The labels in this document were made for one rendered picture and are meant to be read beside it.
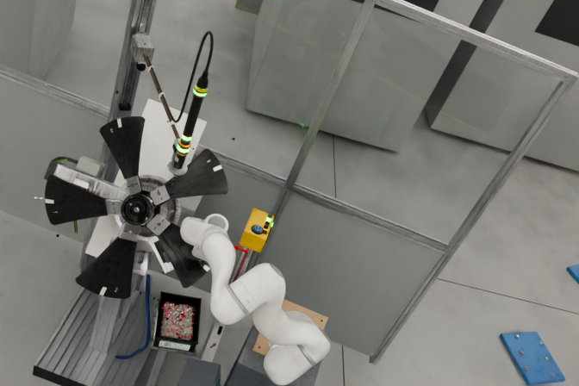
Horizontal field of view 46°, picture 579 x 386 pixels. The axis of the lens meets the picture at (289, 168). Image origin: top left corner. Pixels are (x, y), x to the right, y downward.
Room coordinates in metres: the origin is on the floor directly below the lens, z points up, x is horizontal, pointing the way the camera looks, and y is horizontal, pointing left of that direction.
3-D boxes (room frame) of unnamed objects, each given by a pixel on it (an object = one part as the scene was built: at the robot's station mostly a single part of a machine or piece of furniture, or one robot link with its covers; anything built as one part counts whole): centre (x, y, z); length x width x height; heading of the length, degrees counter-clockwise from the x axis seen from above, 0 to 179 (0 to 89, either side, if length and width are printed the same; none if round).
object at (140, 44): (2.36, 0.75, 1.53); 0.10 x 0.07 x 0.08; 37
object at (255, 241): (2.17, 0.02, 1.02); 0.16 x 0.10 x 0.11; 2
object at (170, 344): (1.70, 0.17, 0.85); 0.22 x 0.17 x 0.07; 17
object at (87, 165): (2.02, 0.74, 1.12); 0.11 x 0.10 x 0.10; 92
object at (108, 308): (1.96, 0.51, 0.46); 0.09 x 0.04 x 0.91; 92
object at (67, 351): (2.05, 0.51, 0.04); 0.62 x 0.46 x 0.08; 2
